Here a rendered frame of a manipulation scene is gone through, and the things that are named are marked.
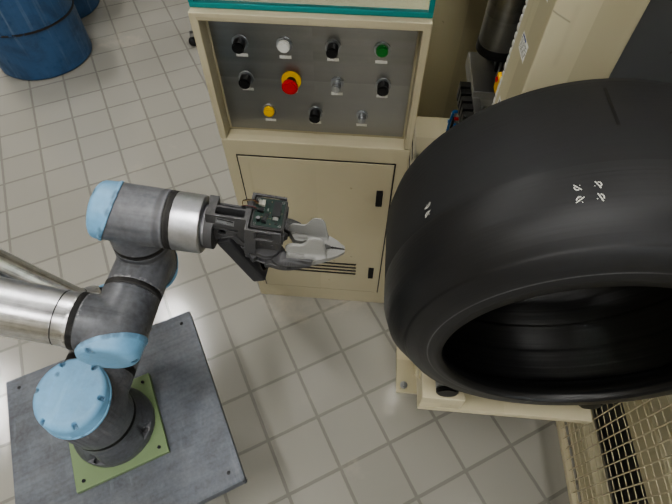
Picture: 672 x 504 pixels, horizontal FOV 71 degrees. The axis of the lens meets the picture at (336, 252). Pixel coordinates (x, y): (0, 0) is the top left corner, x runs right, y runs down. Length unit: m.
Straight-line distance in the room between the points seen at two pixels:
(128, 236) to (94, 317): 0.13
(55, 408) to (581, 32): 1.15
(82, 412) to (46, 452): 0.35
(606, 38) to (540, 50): 0.09
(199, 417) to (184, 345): 0.21
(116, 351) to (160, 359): 0.66
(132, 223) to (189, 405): 0.71
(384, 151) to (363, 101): 0.16
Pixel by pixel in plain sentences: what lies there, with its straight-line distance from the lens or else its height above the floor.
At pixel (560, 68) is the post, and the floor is 1.39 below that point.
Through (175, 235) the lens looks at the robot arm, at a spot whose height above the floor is 1.29.
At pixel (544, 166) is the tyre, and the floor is 1.44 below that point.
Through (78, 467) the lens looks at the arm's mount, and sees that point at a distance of 1.38.
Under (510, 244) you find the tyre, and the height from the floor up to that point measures 1.40.
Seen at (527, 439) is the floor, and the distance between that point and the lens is 2.01.
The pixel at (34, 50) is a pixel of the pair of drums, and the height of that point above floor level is 0.20.
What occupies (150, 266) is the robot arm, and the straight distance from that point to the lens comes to 0.82.
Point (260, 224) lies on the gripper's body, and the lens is 0.68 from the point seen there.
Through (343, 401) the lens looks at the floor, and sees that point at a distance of 1.92.
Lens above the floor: 1.83
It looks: 55 degrees down
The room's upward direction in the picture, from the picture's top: straight up
